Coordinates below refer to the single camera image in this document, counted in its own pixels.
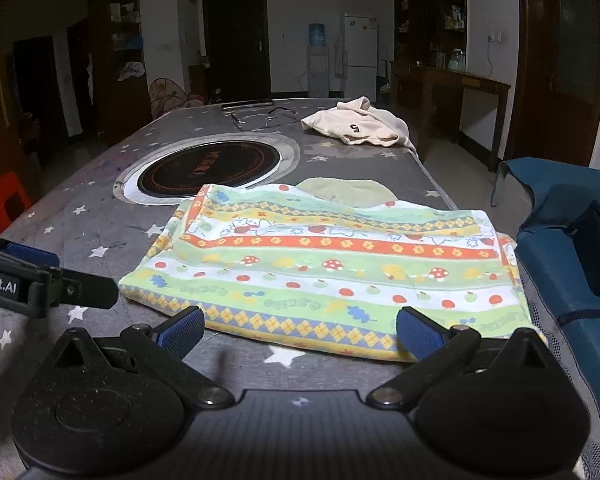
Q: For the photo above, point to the green patterned children's jacket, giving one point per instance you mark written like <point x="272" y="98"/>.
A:
<point x="283" y="266"/>

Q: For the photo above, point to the wooden side table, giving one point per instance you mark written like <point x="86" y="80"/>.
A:
<point x="440" y="94"/>

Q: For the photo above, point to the dark flat bar on table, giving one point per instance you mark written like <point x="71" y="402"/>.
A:
<point x="245" y="104"/>

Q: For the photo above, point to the teal glass jar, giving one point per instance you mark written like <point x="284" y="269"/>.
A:
<point x="457" y="61"/>

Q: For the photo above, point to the dark wooden left cabinet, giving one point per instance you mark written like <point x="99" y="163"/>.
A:
<point x="127" y="105"/>

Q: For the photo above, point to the round black induction cooktop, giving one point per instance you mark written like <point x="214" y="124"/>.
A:
<point x="179" y="170"/>

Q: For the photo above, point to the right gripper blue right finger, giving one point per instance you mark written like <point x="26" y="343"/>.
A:
<point x="440" y="353"/>

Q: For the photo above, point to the black wire hanger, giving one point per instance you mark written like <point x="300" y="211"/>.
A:
<point x="263" y="118"/>

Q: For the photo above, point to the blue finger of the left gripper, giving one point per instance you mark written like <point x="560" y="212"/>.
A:
<point x="82" y="289"/>
<point x="30" y="254"/>

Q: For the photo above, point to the red plastic stool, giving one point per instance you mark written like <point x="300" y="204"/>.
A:
<point x="14" y="199"/>

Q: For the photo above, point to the pink children's folding tent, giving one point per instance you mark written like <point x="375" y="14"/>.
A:
<point x="166" y="95"/>

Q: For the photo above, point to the white refrigerator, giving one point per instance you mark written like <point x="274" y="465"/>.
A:
<point x="359" y="34"/>

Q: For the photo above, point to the cream garment with number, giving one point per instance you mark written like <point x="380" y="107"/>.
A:
<point x="358" y="122"/>

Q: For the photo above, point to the white water dispenser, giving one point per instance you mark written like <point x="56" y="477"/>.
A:
<point x="318" y="62"/>

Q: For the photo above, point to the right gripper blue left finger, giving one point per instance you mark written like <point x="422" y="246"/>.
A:
<point x="159" y="352"/>

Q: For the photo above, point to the blue sofa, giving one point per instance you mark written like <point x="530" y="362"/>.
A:
<point x="553" y="279"/>

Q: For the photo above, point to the dark wooden display shelf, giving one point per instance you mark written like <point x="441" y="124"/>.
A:
<point x="429" y="32"/>

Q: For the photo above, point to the dark wooden entrance door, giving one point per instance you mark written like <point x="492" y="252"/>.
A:
<point x="236" y="46"/>

